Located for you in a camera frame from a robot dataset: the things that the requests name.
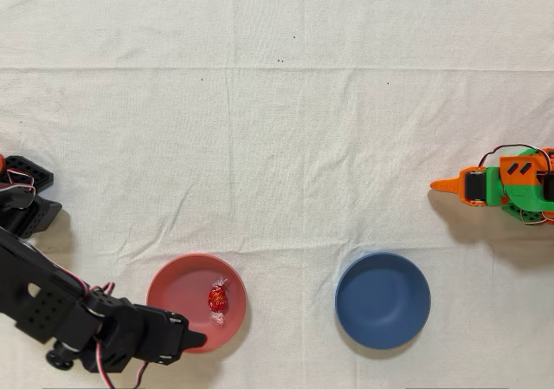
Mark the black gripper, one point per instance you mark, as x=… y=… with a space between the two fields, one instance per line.
x=166 y=336

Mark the white tablecloth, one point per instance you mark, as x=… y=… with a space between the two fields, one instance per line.
x=303 y=125

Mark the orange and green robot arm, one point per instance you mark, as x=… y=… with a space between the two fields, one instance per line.
x=521 y=189

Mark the red bowl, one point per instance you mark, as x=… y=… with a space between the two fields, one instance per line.
x=182 y=285

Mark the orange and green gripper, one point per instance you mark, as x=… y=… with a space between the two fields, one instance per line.
x=475 y=184

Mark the red candy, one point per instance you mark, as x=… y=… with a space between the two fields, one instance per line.
x=217 y=299

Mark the blue bowl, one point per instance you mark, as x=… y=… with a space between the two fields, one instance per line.
x=383 y=300

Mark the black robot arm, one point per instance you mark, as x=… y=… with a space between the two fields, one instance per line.
x=34 y=293

